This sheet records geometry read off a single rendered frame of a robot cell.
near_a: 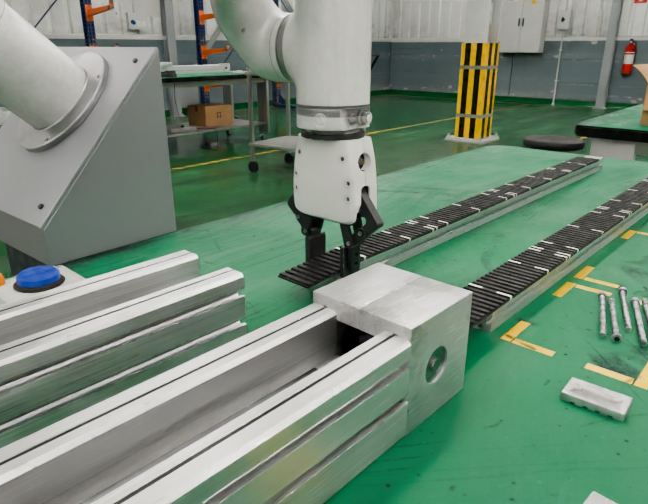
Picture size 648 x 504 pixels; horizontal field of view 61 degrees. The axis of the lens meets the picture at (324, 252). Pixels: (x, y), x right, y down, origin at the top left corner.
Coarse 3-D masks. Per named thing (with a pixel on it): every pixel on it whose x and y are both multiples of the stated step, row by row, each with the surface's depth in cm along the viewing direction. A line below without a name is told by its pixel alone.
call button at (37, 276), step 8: (24, 272) 56; (32, 272) 56; (40, 272) 56; (48, 272) 56; (56, 272) 56; (16, 280) 55; (24, 280) 54; (32, 280) 54; (40, 280) 55; (48, 280) 55; (56, 280) 56
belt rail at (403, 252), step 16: (576, 176) 125; (528, 192) 107; (544, 192) 113; (496, 208) 98; (512, 208) 103; (464, 224) 91; (480, 224) 94; (416, 240) 80; (432, 240) 84; (384, 256) 75; (400, 256) 78
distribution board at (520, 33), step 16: (512, 0) 1051; (528, 0) 1032; (544, 0) 1014; (512, 16) 1058; (528, 16) 1039; (544, 16) 1028; (560, 16) 1016; (512, 32) 1066; (528, 32) 1047; (544, 32) 1045; (512, 48) 1074; (528, 48) 1054; (560, 48) 1036
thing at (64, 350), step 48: (96, 288) 50; (144, 288) 53; (192, 288) 49; (240, 288) 53; (0, 336) 44; (48, 336) 41; (96, 336) 43; (144, 336) 46; (192, 336) 50; (240, 336) 54; (0, 384) 39; (48, 384) 41; (96, 384) 45; (0, 432) 39
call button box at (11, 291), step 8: (64, 272) 59; (72, 272) 59; (8, 280) 57; (64, 280) 57; (72, 280) 57; (80, 280) 57; (0, 288) 55; (8, 288) 55; (16, 288) 55; (24, 288) 55; (32, 288) 55; (40, 288) 55; (48, 288) 55; (0, 296) 54; (8, 296) 54; (16, 296) 54; (24, 296) 54; (0, 304) 54
